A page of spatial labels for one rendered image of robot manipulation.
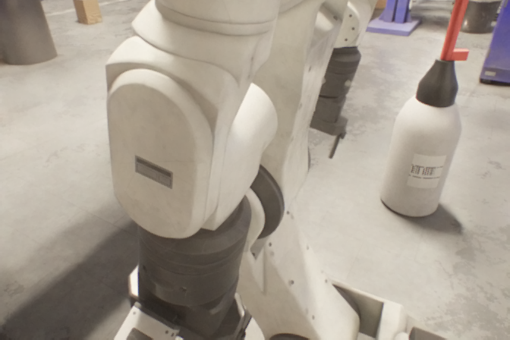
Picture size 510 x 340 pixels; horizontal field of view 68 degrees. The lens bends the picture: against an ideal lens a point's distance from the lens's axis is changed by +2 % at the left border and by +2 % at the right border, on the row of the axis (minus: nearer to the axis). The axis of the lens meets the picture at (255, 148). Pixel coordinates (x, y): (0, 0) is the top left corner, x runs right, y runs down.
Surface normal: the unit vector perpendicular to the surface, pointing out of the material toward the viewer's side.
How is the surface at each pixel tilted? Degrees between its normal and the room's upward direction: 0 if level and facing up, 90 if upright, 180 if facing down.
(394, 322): 0
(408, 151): 90
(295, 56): 115
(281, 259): 60
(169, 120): 90
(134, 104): 90
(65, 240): 0
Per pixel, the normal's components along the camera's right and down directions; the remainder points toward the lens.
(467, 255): -0.01, -0.85
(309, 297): 0.78, -0.24
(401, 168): -0.75, 0.36
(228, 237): 0.59, -0.18
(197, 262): 0.15, 0.62
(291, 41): -0.42, 0.48
